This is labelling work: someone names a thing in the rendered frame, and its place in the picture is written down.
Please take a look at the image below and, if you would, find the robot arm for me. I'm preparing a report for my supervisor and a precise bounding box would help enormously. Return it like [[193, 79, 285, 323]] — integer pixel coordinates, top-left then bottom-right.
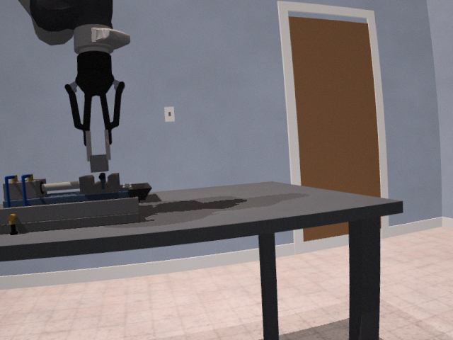
[[19, 0, 130, 54]]

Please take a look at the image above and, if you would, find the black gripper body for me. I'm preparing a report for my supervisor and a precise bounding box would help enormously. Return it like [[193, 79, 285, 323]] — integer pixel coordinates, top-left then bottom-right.
[[75, 51, 114, 96]]

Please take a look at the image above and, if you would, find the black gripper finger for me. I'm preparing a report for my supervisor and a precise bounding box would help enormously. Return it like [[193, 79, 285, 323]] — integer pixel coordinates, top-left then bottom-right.
[[97, 78, 125, 160], [64, 79, 92, 162]]

